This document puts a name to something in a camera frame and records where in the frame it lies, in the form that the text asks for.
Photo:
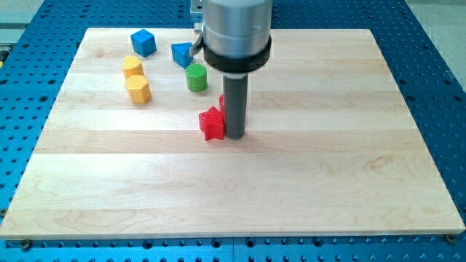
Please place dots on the yellow hexagon block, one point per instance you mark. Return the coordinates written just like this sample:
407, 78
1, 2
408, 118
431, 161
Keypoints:
138, 89

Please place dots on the blue cube block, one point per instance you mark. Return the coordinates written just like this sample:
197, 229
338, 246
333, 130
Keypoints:
143, 43

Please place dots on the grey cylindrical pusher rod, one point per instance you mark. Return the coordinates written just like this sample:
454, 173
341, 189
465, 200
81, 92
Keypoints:
235, 91

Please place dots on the blue triangle block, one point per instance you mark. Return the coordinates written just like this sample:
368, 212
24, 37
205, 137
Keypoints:
181, 54

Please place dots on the wooden board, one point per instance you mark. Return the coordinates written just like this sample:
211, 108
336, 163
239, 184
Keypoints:
330, 149

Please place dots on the green cylinder block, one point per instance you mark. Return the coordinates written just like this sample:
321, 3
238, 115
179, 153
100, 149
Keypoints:
196, 77

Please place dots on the red star block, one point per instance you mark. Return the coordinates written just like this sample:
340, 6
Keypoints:
212, 123

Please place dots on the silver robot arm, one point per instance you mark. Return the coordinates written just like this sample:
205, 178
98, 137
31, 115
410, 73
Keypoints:
236, 34

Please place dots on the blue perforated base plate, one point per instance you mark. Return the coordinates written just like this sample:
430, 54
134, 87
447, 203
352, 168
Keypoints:
37, 66

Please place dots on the red circle block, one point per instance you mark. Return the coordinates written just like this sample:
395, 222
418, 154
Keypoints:
221, 102

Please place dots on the yellow half-round block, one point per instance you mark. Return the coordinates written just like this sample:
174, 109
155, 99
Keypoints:
131, 66

